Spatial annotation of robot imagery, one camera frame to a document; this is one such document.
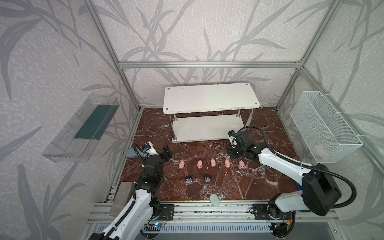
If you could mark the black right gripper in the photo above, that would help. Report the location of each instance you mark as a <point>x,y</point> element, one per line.
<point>235,151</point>

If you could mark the white wire mesh basket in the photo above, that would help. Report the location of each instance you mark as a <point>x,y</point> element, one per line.
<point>320,123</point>

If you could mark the dark cartoon figure toy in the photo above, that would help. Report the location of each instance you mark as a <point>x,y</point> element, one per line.
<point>207,178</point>
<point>189,179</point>

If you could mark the blue fabric glasses case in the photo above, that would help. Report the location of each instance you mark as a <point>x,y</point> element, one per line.
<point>133,153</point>

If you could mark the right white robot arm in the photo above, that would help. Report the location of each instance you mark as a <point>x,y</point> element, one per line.
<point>319,191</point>

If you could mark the clear plastic wall bin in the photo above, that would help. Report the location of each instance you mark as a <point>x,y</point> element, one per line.
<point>78,139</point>

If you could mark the dark cartoon figure toy right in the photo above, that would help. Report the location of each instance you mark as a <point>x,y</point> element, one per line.
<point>207,178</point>

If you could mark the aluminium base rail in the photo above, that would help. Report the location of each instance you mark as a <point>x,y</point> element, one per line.
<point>241,211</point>

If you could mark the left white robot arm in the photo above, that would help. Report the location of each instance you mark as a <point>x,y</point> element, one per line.
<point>143,204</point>

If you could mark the white two-tier shelf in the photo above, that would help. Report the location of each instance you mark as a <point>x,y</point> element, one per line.
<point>207,112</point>

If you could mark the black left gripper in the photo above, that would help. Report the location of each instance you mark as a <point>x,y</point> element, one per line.
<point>163,154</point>

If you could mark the pale green oval object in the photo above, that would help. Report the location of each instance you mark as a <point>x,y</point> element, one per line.
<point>214,200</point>

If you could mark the dark cartoon figure toy left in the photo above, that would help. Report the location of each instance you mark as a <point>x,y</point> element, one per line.
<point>189,179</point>

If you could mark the pink toy in basket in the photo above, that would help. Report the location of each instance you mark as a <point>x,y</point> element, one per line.
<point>320,150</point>

